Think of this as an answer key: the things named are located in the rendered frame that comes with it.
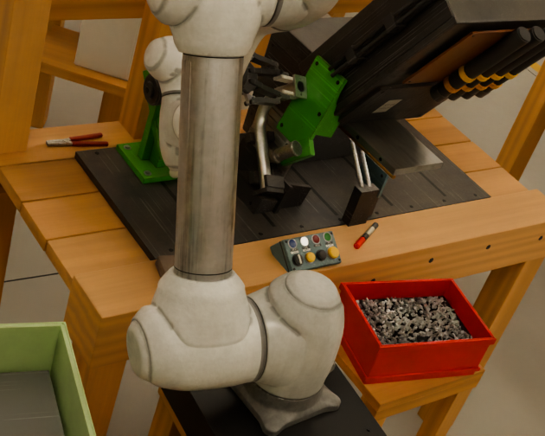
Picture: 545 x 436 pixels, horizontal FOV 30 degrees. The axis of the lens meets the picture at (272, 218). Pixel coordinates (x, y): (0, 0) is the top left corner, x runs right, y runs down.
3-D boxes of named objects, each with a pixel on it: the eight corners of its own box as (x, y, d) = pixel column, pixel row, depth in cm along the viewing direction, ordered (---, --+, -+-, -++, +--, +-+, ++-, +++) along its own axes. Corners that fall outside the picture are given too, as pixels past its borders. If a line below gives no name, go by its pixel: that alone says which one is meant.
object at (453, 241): (548, 256, 303) (571, 216, 295) (89, 370, 215) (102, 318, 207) (516, 227, 311) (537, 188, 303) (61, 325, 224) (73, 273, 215)
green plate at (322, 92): (324, 157, 252) (367, 85, 244) (301, 153, 247) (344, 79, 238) (298, 131, 259) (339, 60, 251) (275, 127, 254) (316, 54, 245)
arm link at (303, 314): (340, 395, 193) (375, 310, 180) (253, 408, 185) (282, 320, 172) (305, 335, 204) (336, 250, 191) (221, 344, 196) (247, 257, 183)
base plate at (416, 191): (489, 201, 292) (491, 195, 291) (153, 266, 228) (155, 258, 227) (399, 120, 317) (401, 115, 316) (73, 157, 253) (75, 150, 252)
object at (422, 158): (439, 172, 252) (443, 162, 251) (391, 179, 243) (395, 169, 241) (347, 87, 275) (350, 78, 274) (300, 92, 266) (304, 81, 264)
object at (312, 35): (362, 155, 289) (403, 49, 270) (276, 167, 272) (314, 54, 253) (324, 119, 300) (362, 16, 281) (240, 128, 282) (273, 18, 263)
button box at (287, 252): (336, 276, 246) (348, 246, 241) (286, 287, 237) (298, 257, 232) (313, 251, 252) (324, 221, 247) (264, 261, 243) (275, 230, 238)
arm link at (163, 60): (190, 48, 231) (189, 105, 230) (136, 34, 220) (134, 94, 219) (223, 39, 224) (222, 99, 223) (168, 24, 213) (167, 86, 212)
